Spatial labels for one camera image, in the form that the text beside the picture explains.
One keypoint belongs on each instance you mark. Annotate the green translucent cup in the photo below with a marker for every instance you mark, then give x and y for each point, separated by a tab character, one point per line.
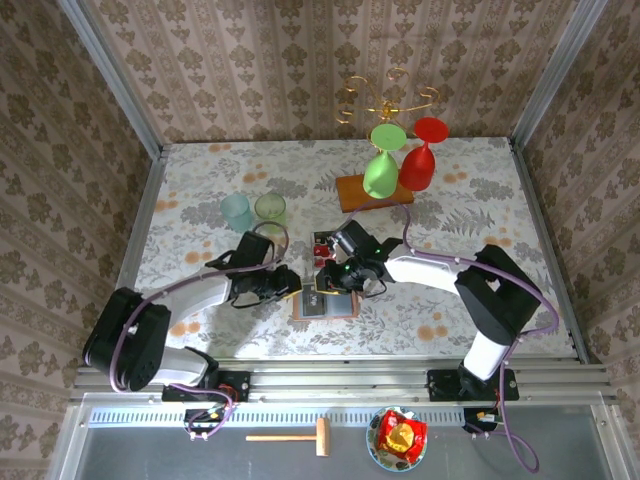
270	210

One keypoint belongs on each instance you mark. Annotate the aluminium frame post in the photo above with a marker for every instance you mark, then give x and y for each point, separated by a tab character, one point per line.
555	75
115	75

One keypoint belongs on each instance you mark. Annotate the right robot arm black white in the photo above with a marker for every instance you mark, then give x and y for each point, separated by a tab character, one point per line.
500	300

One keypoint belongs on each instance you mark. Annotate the black power connector block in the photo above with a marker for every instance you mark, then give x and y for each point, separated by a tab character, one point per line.
477	419
205	417

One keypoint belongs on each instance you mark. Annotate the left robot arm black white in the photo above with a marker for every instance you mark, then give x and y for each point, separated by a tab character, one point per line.
125	340

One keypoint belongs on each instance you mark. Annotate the red plastic wine glass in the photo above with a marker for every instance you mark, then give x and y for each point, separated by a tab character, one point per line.
417	167

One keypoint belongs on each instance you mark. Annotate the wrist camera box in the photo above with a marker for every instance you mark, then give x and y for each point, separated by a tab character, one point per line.
356	237
255	247

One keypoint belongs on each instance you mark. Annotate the brown leather card holder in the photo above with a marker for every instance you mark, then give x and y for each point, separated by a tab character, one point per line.
342	306

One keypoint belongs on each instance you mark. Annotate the blue translucent cup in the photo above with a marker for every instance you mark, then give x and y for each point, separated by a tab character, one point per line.
236	210

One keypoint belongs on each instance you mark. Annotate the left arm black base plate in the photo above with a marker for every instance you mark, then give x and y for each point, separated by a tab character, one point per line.
240	382

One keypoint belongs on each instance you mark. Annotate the patterned ceramic bowl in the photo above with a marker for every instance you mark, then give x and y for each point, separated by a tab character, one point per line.
395	466

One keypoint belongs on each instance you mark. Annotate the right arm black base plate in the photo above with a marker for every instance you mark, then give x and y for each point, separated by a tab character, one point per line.
440	387

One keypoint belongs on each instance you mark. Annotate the green plastic wine glass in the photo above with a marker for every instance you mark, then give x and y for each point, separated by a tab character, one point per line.
380	177

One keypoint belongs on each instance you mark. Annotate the aluminium frame rail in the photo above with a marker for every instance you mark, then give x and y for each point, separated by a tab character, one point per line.
340	380

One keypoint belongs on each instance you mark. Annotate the red yellow snack bag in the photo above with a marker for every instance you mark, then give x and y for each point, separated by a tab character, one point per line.
400	435

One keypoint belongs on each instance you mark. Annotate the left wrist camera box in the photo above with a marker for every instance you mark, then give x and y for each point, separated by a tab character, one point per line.
255	247

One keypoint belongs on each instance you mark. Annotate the wooden rack base board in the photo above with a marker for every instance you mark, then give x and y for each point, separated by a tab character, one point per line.
350	195

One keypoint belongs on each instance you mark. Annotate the red credit card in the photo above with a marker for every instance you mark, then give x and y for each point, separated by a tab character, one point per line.
318	262

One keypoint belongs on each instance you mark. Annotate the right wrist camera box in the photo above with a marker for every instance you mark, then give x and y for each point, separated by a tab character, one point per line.
356	237

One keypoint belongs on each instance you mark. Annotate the wooden T-shaped mallet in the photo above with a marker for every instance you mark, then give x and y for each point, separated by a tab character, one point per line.
323	437

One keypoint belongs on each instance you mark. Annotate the grey metal shelf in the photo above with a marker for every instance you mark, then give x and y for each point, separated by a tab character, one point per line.
150	457

